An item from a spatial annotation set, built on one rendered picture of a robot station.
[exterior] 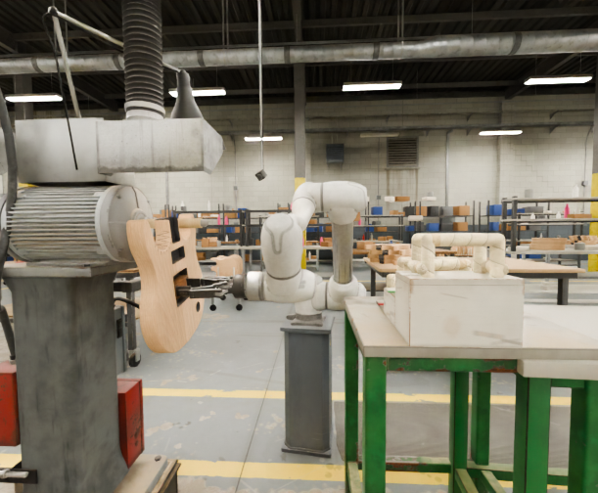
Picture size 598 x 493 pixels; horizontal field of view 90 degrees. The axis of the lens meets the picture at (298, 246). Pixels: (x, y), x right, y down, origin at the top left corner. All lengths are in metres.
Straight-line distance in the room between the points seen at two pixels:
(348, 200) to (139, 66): 0.84
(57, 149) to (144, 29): 0.44
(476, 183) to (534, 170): 2.18
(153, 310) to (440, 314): 0.73
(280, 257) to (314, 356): 1.01
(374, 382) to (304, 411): 1.03
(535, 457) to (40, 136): 1.66
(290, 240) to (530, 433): 0.80
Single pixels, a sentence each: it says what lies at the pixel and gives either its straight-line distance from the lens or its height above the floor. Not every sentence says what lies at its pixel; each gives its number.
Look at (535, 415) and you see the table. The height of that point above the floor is 0.74.
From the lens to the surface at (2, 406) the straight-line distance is 1.41.
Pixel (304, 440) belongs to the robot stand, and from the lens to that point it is 1.97.
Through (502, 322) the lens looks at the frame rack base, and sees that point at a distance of 0.91.
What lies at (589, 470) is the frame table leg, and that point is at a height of 0.61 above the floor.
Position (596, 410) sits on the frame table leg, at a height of 0.77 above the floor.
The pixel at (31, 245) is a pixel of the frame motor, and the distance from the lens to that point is 1.23.
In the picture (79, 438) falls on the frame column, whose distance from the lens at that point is 1.32.
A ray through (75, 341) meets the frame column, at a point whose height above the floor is 0.89.
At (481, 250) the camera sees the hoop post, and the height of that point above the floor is 1.16.
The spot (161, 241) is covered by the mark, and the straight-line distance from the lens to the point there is 0.96.
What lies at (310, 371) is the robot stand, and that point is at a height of 0.47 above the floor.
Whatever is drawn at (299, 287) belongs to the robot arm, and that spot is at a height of 1.06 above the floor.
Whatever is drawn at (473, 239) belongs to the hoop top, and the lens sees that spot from 0.85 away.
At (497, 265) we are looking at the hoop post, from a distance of 0.89.
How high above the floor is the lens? 1.22
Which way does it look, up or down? 3 degrees down
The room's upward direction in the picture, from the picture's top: straight up
